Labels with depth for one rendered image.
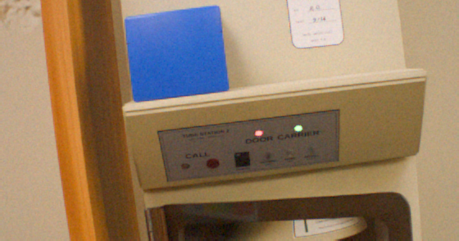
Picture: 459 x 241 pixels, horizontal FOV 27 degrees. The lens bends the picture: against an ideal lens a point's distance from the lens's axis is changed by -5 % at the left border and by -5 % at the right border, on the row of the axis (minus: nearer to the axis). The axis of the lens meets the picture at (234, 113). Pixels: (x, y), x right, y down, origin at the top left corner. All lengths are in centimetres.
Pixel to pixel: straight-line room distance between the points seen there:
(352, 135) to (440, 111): 54
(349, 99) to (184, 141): 18
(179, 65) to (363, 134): 22
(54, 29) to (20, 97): 55
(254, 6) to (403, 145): 23
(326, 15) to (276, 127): 16
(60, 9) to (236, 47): 21
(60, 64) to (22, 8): 55
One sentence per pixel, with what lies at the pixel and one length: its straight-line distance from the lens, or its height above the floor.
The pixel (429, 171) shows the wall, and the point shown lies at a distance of 159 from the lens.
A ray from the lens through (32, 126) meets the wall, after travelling 158.
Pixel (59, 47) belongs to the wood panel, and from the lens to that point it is 104.
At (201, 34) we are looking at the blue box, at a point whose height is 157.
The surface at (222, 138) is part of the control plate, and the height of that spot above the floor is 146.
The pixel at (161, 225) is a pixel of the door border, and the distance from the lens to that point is 111.
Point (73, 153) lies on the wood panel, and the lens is 104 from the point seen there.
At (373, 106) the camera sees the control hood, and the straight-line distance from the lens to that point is 104.
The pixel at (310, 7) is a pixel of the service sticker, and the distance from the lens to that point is 112.
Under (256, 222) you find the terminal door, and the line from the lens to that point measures 105.
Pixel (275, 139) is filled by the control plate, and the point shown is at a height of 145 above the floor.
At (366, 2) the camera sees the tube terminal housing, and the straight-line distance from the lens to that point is 113.
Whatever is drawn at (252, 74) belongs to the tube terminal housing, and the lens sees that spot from 111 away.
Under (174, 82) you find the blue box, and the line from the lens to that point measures 101.
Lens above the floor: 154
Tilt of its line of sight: 3 degrees down
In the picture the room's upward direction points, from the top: 7 degrees counter-clockwise
